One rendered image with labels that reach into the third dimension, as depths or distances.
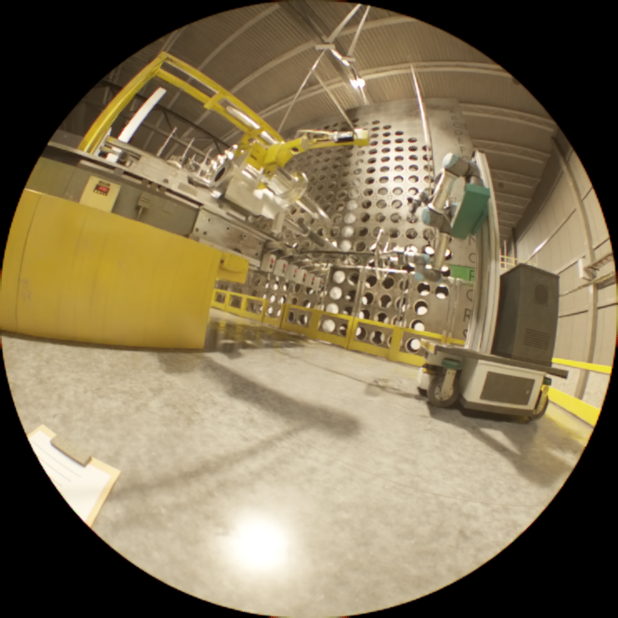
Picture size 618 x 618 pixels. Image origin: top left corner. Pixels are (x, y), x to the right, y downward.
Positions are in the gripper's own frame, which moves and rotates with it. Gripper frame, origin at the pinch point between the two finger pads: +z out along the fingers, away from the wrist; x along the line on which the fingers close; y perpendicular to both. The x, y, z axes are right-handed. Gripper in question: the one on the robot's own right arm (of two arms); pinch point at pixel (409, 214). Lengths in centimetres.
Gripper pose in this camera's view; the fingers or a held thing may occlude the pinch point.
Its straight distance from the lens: 181.8
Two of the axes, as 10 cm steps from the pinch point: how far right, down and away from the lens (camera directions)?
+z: -6.0, 8.0, 0.0
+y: 7.6, 5.6, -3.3
